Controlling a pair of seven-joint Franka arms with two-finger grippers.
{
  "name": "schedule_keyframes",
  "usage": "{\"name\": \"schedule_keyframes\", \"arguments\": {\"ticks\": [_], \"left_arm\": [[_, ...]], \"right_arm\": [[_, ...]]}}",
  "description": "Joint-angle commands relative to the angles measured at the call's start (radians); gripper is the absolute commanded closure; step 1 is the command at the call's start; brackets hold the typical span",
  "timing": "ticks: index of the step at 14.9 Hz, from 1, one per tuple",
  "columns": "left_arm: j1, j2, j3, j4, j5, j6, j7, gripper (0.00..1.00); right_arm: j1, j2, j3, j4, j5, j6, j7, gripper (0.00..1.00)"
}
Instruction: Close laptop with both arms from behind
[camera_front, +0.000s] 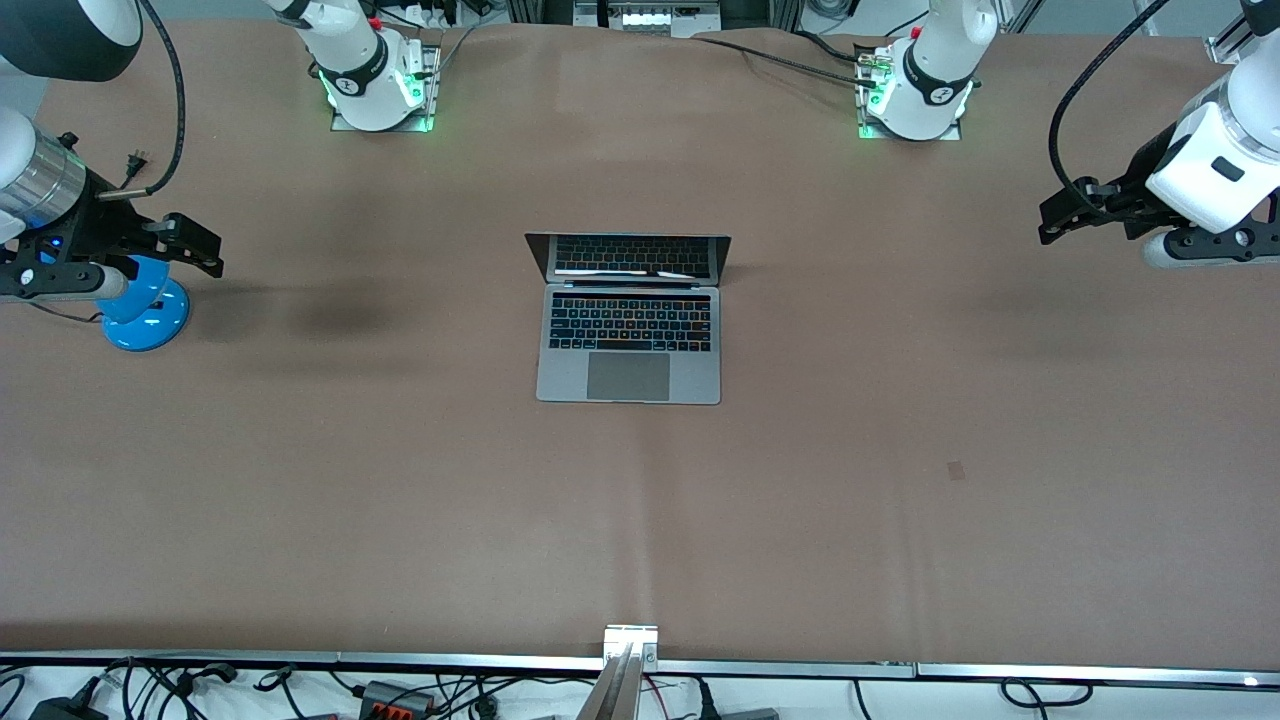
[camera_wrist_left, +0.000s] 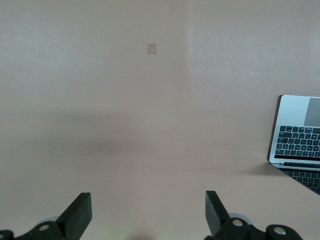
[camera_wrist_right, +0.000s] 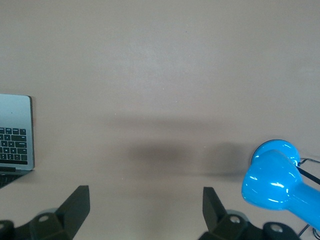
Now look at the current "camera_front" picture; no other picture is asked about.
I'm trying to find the grey laptop computer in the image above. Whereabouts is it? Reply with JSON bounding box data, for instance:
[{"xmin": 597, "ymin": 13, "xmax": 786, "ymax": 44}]
[{"xmin": 525, "ymin": 233, "xmax": 732, "ymax": 406}]

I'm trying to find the blue desk lamp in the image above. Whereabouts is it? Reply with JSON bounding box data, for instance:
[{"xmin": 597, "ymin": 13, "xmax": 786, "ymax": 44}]
[{"xmin": 98, "ymin": 254, "xmax": 192, "ymax": 352}]

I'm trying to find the white power strip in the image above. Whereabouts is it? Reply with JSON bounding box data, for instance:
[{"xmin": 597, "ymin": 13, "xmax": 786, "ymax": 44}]
[{"xmin": 378, "ymin": 0, "xmax": 476, "ymax": 33}]

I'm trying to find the black power adapter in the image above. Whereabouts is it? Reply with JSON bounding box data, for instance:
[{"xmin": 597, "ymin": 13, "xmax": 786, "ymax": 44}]
[{"xmin": 28, "ymin": 694, "xmax": 109, "ymax": 720}]

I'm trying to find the silver box with lights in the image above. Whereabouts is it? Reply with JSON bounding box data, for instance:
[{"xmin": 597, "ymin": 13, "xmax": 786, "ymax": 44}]
[{"xmin": 572, "ymin": 0, "xmax": 723, "ymax": 39}]

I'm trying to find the black orange connector block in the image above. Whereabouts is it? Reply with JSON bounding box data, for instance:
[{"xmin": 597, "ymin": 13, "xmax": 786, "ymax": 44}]
[{"xmin": 360, "ymin": 680, "xmax": 437, "ymax": 717}]

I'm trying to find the brown table mat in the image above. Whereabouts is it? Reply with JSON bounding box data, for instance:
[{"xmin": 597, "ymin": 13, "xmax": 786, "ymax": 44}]
[{"xmin": 0, "ymin": 20, "xmax": 1280, "ymax": 671}]

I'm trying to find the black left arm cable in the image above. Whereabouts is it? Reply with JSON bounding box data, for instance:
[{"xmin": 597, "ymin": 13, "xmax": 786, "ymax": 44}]
[{"xmin": 1048, "ymin": 0, "xmax": 1171, "ymax": 201}]

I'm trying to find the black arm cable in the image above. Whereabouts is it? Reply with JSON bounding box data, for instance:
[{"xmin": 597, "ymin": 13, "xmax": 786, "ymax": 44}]
[
  {"xmin": 1048, "ymin": 0, "xmax": 1171, "ymax": 201},
  {"xmin": 98, "ymin": 0, "xmax": 189, "ymax": 201}
]

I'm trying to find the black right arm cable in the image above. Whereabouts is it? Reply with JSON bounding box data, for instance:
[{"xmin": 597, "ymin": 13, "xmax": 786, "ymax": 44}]
[{"xmin": 98, "ymin": 0, "xmax": 189, "ymax": 201}]

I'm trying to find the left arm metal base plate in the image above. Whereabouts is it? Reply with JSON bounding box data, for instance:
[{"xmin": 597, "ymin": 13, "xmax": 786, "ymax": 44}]
[{"xmin": 854, "ymin": 40, "xmax": 963, "ymax": 142}]

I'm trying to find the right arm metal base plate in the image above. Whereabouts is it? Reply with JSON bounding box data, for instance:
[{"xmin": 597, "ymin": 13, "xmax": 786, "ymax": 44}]
[{"xmin": 330, "ymin": 44, "xmax": 442, "ymax": 134}]

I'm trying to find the black base supply cable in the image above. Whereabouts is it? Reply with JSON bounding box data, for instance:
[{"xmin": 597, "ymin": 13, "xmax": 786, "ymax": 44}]
[{"xmin": 692, "ymin": 30, "xmax": 881, "ymax": 91}]

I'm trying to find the aluminium table edge rail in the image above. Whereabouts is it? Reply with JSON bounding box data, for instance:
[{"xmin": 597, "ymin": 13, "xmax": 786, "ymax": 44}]
[{"xmin": 0, "ymin": 650, "xmax": 1280, "ymax": 691}]

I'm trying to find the black cable bundle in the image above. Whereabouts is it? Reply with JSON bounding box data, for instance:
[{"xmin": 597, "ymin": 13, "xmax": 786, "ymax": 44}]
[{"xmin": 98, "ymin": 656, "xmax": 241, "ymax": 720}]

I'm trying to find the black looped cable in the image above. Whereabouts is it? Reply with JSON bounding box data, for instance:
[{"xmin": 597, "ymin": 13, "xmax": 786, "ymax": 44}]
[{"xmin": 1002, "ymin": 678, "xmax": 1093, "ymax": 709}]

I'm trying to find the aluminium camera mount post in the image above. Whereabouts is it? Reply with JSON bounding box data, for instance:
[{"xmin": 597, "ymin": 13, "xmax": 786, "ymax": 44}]
[{"xmin": 574, "ymin": 624, "xmax": 661, "ymax": 720}]

